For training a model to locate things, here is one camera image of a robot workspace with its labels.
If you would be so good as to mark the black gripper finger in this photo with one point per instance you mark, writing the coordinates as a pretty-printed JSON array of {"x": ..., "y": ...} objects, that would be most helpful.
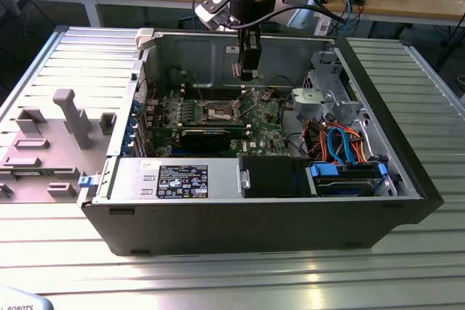
[
  {"x": 242, "y": 39},
  {"x": 252, "y": 59}
]

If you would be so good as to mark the silver CPU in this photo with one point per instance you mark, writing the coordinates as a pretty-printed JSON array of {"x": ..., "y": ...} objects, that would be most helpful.
[{"x": 236, "y": 70}]

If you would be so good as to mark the metal locking lever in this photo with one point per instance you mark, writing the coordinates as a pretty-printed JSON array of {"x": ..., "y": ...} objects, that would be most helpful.
[
  {"x": 200, "y": 90},
  {"x": 250, "y": 107}
]

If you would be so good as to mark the CPU socket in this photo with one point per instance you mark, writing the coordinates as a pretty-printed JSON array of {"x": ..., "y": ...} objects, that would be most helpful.
[{"x": 218, "y": 112}]

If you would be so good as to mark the black RAM slot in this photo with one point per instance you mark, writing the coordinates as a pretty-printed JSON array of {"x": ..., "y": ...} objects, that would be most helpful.
[
  {"x": 190, "y": 98},
  {"x": 190, "y": 88},
  {"x": 190, "y": 91},
  {"x": 190, "y": 95}
]

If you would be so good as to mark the grey metal drive cage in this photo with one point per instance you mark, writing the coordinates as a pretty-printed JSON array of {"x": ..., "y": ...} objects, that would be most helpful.
[{"x": 309, "y": 101}]

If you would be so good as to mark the green motherboard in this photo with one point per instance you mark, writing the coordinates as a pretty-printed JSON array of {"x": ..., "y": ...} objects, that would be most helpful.
[{"x": 265, "y": 132}]

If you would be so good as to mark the white tag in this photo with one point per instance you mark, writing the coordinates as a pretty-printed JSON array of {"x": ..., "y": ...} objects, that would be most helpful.
[{"x": 322, "y": 27}]

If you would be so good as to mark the black graphics card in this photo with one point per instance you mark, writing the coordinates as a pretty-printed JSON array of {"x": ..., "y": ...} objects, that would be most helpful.
[{"x": 207, "y": 139}]

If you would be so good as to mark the beige case latch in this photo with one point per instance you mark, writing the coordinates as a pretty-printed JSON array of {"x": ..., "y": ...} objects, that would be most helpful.
[{"x": 145, "y": 37}]

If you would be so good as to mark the black drive bay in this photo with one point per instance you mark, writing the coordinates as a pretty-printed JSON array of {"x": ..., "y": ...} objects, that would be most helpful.
[{"x": 272, "y": 177}]

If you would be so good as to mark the blue card clip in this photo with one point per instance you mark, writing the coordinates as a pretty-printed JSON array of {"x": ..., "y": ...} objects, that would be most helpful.
[
  {"x": 129, "y": 138},
  {"x": 136, "y": 106},
  {"x": 133, "y": 122},
  {"x": 126, "y": 150}
]

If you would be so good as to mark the hard disk in blue carrier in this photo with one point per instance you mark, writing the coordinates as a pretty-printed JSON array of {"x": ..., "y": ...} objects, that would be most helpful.
[{"x": 341, "y": 186}]

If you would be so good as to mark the black PC case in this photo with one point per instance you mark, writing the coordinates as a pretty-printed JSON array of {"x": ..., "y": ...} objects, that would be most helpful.
[{"x": 218, "y": 226}]

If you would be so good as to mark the grey power supply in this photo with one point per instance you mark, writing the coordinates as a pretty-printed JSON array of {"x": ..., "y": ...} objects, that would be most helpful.
[{"x": 130, "y": 179}]

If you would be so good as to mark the blue case latch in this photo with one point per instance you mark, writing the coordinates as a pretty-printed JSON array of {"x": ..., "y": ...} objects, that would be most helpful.
[{"x": 85, "y": 182}]

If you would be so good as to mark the grey parts rack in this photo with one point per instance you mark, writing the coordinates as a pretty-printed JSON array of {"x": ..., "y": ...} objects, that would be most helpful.
[{"x": 54, "y": 150}]

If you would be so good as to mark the pale teach pendant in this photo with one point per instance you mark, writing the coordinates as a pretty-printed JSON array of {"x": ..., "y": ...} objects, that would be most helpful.
[{"x": 22, "y": 301}]

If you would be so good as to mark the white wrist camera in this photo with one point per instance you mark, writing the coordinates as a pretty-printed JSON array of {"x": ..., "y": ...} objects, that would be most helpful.
[{"x": 212, "y": 12}]

